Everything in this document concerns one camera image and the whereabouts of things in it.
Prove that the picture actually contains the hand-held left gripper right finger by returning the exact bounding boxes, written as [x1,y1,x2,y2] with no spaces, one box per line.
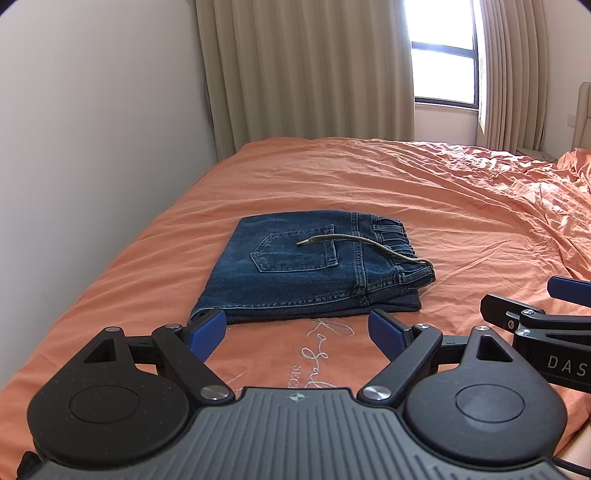
[358,308,523,408]

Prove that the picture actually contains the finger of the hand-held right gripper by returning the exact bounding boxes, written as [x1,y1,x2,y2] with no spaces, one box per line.
[547,275,591,304]
[480,294,591,339]

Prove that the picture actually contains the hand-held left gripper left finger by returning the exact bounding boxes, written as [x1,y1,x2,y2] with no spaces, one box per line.
[76,309,234,405]

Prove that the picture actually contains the blue denim pants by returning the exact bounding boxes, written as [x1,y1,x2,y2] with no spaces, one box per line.
[189,210,436,326]

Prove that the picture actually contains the orange bed cover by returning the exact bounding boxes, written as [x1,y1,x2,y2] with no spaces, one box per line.
[0,136,591,468]

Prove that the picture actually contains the white nightstand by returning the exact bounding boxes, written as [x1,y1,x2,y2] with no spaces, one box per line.
[516,146,560,161]

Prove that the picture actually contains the beige headboard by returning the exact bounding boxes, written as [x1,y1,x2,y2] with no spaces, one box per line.
[571,82,591,151]

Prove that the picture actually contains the narrow beige curtain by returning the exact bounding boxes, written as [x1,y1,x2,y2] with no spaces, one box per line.
[477,0,556,154]

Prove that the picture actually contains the wide beige curtain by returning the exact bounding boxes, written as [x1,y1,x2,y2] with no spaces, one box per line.
[194,0,419,163]

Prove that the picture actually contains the black cable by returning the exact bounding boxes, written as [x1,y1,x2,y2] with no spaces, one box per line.
[549,454,591,477]

